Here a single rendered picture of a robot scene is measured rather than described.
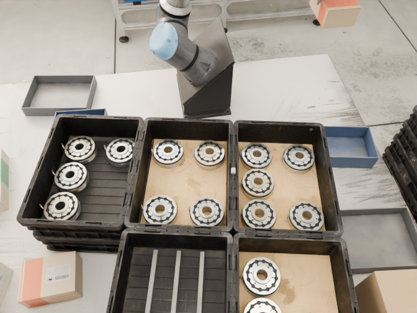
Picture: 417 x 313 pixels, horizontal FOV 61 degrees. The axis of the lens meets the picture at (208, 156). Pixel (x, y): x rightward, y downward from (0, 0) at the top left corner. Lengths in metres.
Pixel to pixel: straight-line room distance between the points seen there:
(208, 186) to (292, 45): 2.11
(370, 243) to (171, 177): 0.70
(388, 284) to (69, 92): 1.41
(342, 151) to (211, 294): 0.78
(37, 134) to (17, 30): 2.04
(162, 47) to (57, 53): 1.97
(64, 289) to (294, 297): 0.65
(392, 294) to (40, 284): 0.96
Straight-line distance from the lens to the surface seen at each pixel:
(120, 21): 3.02
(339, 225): 1.04
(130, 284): 1.05
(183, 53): 1.29
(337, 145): 1.49
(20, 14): 3.74
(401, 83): 3.02
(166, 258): 1.06
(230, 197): 1.03
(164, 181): 1.16
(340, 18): 1.42
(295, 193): 1.17
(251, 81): 1.66
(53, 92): 1.73
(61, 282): 1.17
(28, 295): 1.19
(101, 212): 1.15
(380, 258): 1.30
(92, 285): 1.21
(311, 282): 1.07
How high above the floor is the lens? 1.82
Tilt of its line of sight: 55 degrees down
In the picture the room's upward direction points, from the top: straight up
